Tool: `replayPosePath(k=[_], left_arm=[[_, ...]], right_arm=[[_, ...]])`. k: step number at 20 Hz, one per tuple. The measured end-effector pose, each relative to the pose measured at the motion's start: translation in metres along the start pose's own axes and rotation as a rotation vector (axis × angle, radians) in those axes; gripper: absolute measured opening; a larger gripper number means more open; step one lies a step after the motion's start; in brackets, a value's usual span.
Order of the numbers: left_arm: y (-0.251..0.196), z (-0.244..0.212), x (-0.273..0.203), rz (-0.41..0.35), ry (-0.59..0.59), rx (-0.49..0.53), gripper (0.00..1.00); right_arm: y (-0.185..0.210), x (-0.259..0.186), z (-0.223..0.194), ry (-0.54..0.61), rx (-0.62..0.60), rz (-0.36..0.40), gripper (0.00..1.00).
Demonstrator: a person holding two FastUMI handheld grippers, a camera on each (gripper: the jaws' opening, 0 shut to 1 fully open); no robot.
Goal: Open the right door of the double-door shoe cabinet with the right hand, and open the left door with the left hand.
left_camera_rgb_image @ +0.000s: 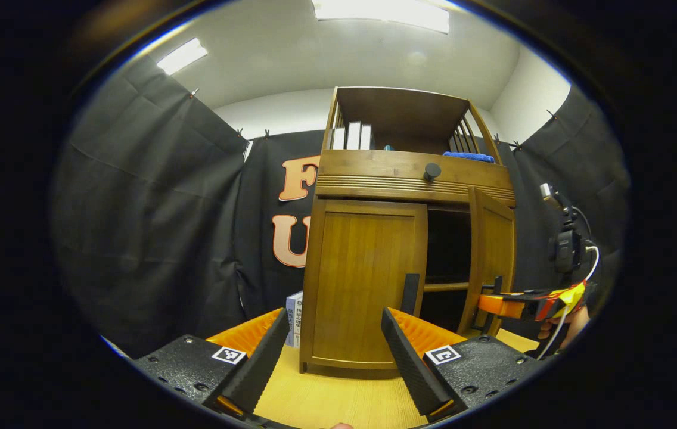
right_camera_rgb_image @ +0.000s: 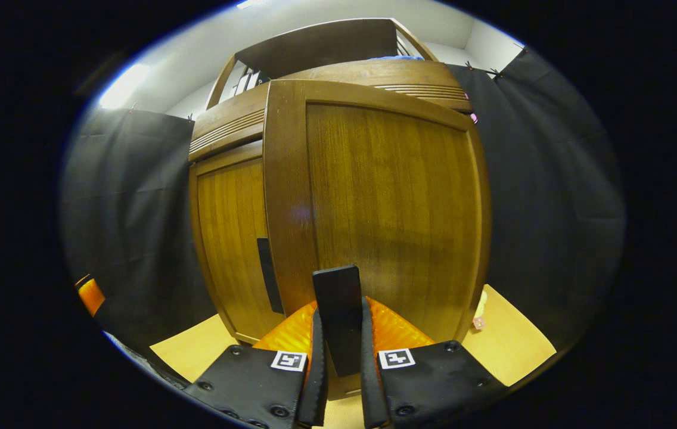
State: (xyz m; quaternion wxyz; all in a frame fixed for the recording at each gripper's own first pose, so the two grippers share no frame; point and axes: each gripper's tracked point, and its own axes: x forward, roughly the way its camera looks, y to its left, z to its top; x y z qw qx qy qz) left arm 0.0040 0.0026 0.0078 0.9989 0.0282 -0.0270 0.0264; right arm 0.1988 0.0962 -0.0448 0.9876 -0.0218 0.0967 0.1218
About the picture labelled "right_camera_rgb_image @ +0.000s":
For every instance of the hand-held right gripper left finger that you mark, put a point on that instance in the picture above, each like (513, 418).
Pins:
(317, 387)

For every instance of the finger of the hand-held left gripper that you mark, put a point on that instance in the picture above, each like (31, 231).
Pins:
(91, 296)

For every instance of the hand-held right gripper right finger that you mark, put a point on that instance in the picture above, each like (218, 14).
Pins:
(369, 387)

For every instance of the wooden shoe cabinet door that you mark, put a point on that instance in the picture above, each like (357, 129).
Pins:
(231, 238)
(386, 196)

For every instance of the wooden double-door shoe cabinet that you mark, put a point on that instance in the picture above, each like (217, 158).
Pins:
(314, 42)

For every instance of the black backdrop cloth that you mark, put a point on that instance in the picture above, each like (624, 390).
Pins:
(553, 208)

